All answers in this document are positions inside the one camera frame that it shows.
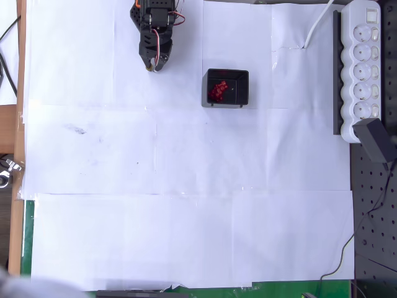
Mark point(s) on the black power adapter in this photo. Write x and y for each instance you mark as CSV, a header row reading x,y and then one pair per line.
x,y
372,139

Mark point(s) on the white power strip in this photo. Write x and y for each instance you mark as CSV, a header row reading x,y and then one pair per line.
x,y
361,18

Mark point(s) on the white paper table cover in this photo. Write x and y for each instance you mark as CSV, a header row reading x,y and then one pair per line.
x,y
186,232

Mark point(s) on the black square bin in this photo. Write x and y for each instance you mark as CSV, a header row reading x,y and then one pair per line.
x,y
242,90

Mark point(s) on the green cutting mat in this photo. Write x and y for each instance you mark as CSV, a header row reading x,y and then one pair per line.
x,y
27,236

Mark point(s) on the black perforated pegboard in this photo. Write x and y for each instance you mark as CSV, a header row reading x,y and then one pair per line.
x,y
378,217

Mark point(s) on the metal clamp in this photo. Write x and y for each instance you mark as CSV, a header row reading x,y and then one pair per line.
x,y
9,164

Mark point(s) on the black flat device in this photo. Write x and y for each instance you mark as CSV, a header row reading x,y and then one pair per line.
x,y
139,295

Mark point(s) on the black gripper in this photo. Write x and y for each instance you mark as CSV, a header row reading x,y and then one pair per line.
x,y
150,53

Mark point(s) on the blurred grey object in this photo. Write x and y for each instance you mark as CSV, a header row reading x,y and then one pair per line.
x,y
24,287

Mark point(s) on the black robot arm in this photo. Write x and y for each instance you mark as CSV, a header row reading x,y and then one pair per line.
x,y
155,15

